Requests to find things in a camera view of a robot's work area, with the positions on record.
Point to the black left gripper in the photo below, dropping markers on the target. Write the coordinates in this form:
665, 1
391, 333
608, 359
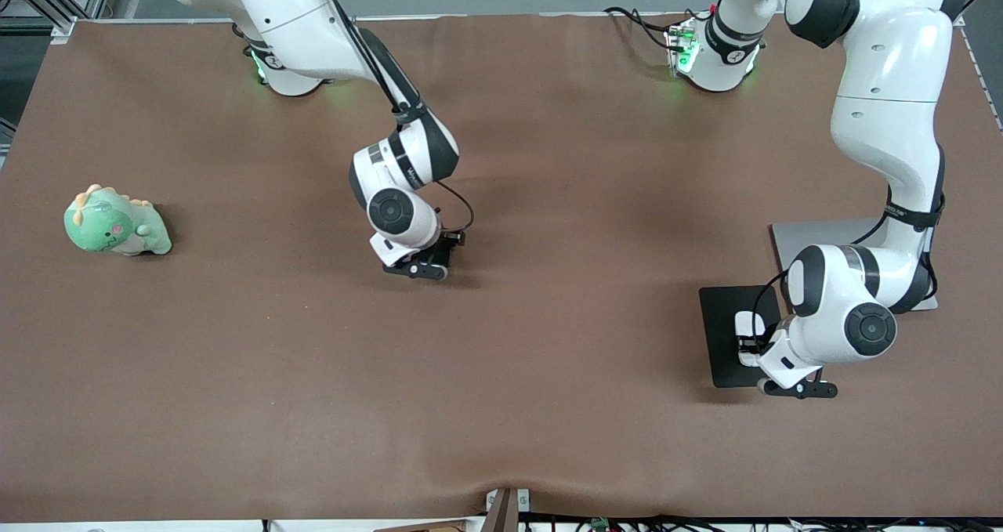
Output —
751, 345

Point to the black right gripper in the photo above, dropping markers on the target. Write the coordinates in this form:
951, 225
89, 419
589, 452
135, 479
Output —
450, 240

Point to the white computer mouse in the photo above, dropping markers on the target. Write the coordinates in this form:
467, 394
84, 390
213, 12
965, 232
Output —
748, 324

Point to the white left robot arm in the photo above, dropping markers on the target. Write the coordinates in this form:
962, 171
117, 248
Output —
885, 124

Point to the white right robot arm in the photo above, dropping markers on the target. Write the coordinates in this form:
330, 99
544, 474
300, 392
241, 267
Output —
298, 23

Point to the black mouse pad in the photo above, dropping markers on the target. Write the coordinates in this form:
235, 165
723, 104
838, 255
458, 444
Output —
717, 320

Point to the silver laptop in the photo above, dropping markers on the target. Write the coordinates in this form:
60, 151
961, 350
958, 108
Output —
791, 238

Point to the brown table cloth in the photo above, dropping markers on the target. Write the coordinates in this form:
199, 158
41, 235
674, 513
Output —
501, 399

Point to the white table edge clamp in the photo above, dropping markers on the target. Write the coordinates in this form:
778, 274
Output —
523, 501

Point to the green dinosaur plush toy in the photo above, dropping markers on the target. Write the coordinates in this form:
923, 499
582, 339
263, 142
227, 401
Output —
106, 226

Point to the metal table corner bracket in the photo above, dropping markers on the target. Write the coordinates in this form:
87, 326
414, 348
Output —
63, 30

